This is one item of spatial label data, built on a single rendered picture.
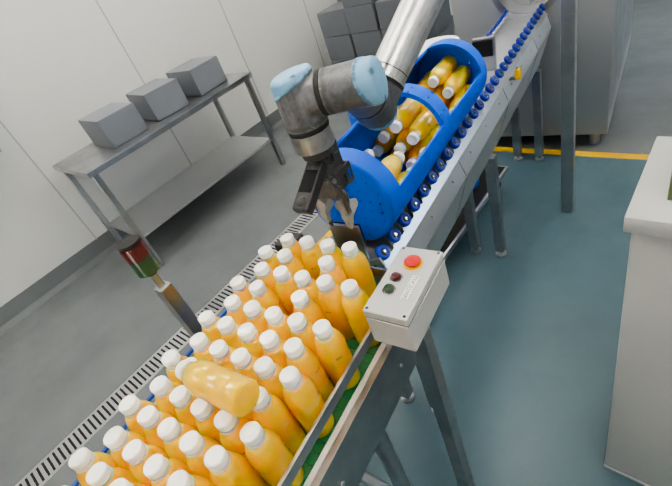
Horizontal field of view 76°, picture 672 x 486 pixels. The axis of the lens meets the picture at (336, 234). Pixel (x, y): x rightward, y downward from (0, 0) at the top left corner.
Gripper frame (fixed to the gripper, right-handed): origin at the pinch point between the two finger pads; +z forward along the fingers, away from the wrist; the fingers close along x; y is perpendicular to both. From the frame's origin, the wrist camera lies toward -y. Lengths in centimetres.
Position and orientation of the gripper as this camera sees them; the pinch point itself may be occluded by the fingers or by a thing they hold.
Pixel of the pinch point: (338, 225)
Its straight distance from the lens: 103.9
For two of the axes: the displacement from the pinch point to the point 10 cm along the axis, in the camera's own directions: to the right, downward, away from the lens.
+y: 5.0, -6.4, 5.9
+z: 3.0, 7.6, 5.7
